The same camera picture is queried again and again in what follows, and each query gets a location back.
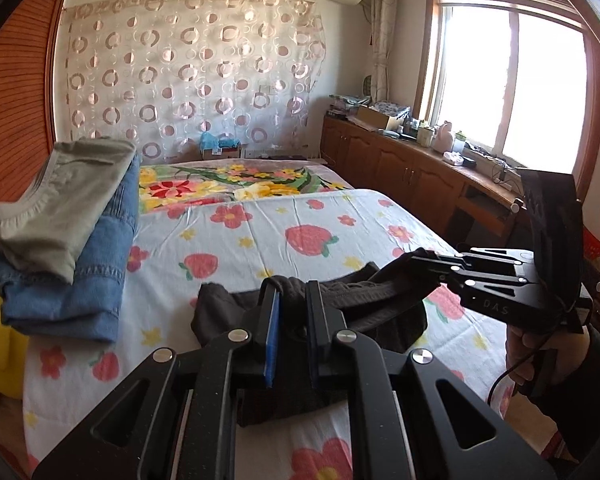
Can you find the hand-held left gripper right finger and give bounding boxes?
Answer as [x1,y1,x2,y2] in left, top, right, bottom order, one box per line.
[305,280,561,480]

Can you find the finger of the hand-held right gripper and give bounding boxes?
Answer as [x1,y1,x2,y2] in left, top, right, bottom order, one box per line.
[420,265,527,302]
[410,247,534,274]

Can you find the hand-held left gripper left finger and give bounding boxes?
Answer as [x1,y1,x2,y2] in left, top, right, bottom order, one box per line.
[30,276,281,480]

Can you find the black pants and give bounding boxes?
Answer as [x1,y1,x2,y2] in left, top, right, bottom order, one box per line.
[191,260,448,428]

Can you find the folded olive green pants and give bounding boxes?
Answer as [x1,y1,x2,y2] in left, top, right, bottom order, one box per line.
[0,138,140,285]

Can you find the person's right hand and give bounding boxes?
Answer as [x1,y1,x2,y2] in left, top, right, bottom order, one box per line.
[507,326,592,398]

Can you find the strawberry print bed sheet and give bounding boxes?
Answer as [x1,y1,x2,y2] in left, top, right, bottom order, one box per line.
[22,187,518,480]

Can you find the white power strip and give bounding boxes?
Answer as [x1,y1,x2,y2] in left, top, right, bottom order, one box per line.
[467,147,507,167]

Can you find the wooden cabinet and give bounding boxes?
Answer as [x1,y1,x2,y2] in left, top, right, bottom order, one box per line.
[321,112,531,241]

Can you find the pink kettle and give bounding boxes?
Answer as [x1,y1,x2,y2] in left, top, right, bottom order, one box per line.
[432,121,456,153]

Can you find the floral blanket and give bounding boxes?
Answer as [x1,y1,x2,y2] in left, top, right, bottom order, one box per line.
[137,159,353,216]

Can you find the cardboard box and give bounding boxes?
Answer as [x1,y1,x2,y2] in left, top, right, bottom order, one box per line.
[352,105,406,132]

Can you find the wooden framed window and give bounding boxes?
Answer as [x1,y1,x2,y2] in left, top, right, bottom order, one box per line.
[412,0,600,201]

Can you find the folded blue jeans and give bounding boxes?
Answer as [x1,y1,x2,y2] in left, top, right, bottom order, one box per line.
[0,155,142,345]

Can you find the stack of patterned cloth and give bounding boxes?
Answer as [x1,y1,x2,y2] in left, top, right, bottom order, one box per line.
[330,94,372,112]

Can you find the beige window curtain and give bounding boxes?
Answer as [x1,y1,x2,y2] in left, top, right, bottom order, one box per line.
[370,0,398,103]

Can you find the circle pattern sheer curtain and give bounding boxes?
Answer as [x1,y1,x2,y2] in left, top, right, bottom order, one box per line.
[62,0,328,161]

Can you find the wooden slatted wardrobe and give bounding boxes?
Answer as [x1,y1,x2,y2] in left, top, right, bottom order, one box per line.
[0,0,78,261]

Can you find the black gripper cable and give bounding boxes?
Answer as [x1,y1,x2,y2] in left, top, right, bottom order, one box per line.
[486,339,552,407]

